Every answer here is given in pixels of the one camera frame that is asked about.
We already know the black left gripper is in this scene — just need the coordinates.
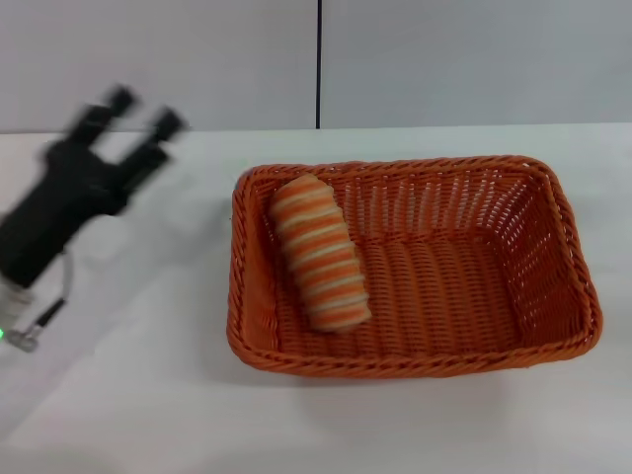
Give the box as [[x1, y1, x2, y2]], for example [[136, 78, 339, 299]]
[[0, 85, 193, 291]]

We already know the orange striped bread roll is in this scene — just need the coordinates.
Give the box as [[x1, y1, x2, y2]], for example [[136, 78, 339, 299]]
[[268, 173, 372, 335]]

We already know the orange woven plastic basket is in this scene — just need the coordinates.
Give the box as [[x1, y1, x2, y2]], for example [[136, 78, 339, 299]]
[[227, 155, 604, 380]]

